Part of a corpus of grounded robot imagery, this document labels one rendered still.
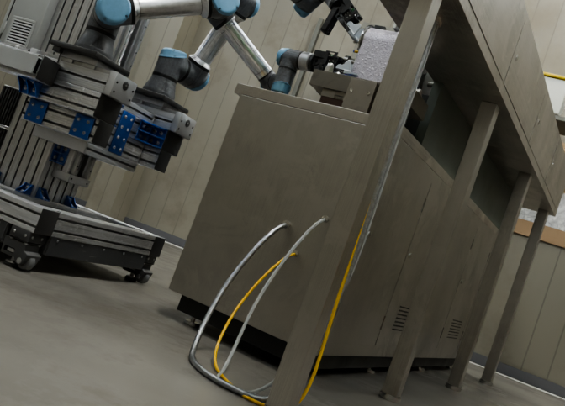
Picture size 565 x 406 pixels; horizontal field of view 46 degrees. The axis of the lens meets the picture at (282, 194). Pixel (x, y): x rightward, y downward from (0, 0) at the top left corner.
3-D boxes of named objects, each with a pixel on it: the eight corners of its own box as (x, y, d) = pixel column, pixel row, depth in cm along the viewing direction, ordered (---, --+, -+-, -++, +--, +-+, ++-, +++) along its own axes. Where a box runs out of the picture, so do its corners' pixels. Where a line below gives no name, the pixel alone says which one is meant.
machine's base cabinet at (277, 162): (377, 336, 462) (417, 219, 467) (467, 374, 431) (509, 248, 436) (156, 313, 242) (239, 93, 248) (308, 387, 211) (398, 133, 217)
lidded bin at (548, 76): (557, 131, 531) (569, 96, 533) (560, 115, 491) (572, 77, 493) (492, 114, 551) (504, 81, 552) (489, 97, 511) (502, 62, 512)
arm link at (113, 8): (95, 31, 250) (233, 19, 269) (100, 25, 236) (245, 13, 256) (89, -2, 249) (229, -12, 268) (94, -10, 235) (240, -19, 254)
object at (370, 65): (344, 92, 258) (360, 48, 259) (399, 105, 247) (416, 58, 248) (344, 92, 258) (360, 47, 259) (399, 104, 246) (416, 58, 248)
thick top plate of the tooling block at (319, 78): (325, 98, 256) (330, 84, 257) (423, 121, 237) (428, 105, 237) (308, 83, 243) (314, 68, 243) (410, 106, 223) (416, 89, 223)
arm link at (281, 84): (280, 99, 279) (289, 75, 280) (290, 97, 269) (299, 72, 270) (263, 92, 276) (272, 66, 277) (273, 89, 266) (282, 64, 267)
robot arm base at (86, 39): (64, 44, 252) (74, 19, 253) (88, 59, 266) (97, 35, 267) (95, 52, 246) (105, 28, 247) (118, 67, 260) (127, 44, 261)
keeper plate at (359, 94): (342, 108, 234) (353, 79, 235) (368, 114, 229) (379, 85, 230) (340, 106, 232) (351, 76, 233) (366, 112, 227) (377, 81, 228)
